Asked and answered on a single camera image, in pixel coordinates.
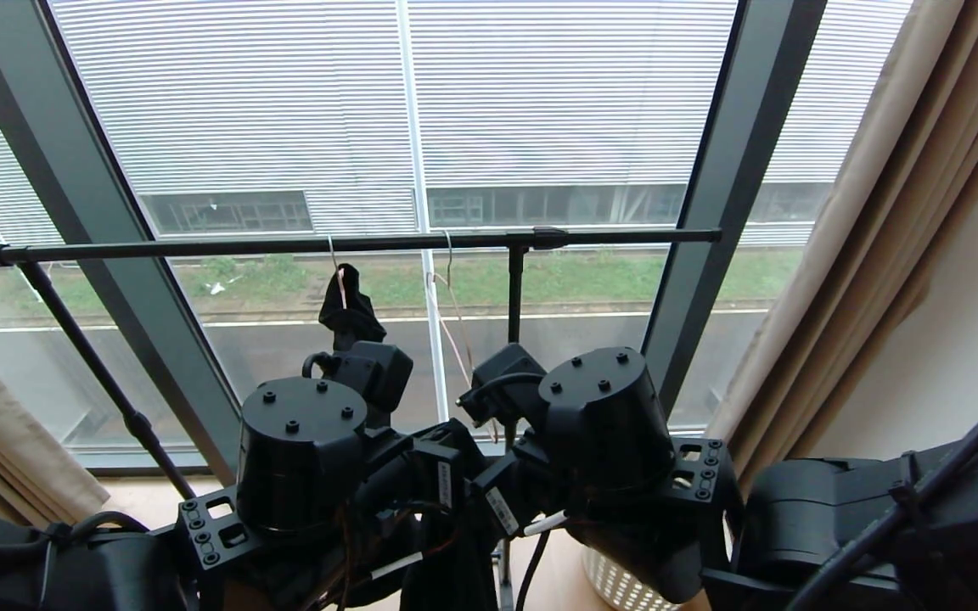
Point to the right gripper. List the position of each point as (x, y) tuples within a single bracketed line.
[(514, 484)]

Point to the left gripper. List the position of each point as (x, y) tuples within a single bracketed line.
[(425, 471)]

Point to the black shorts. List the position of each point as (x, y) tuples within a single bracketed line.
[(353, 310)]

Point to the pink clothes hanger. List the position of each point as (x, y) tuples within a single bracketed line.
[(340, 280), (455, 331)]

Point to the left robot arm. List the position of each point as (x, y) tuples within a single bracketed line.
[(285, 458)]

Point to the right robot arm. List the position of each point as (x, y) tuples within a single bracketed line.
[(837, 526)]

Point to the white laundry basket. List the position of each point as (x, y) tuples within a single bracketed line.
[(616, 585)]

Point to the black clothes rack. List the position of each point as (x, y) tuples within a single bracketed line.
[(285, 246)]

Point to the window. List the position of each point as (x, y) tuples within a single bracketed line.
[(540, 110)]

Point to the beige curtain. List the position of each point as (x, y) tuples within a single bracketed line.
[(5, 433), (879, 212)]

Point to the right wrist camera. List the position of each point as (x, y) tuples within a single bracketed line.
[(502, 382)]

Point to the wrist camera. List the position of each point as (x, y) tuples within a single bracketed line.
[(502, 382), (370, 373)]

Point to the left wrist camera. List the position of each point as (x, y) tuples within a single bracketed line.
[(370, 373)]

